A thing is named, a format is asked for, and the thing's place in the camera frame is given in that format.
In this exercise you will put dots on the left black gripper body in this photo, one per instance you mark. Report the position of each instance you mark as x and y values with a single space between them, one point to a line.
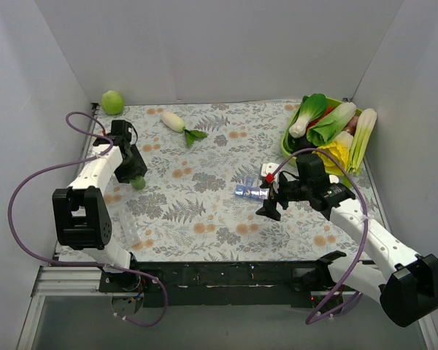
133 172

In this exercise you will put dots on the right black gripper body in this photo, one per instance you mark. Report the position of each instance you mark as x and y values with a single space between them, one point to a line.
280 193

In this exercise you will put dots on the green pill bottle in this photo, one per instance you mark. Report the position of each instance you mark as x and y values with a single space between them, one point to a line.
138 182

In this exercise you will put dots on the blue pill organizer box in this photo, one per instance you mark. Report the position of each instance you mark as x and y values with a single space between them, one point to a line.
247 190

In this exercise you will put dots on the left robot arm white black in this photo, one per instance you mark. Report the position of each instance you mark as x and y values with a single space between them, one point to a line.
82 220

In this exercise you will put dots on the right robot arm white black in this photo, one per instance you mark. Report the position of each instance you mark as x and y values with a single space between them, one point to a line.
402 281

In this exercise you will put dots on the green vegetable tray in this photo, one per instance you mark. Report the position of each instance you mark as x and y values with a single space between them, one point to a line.
290 144

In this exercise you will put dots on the bok choy middle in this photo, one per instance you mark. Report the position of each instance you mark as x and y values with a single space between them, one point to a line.
325 130

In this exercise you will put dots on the bok choy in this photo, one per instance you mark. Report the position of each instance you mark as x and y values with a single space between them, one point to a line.
311 108
325 130

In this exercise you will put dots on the yellow napa cabbage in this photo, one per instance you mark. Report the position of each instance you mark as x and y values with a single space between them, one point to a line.
339 149

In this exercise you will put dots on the floral table mat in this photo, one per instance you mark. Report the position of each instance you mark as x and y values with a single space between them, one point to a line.
188 210

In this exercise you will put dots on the white radish with leaves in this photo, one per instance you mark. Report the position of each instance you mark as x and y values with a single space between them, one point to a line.
177 124

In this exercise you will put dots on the green round cabbage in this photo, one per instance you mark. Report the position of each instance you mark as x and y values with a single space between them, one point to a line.
112 102

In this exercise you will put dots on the bok choy left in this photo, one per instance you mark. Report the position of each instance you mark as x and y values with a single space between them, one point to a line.
311 108

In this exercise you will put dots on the pale celery stalk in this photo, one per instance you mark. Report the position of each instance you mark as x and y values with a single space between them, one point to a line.
364 128

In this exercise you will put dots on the black base bar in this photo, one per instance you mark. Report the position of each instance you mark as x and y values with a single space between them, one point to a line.
287 283

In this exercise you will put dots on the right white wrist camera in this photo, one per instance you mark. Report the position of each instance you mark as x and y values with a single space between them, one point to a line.
268 168

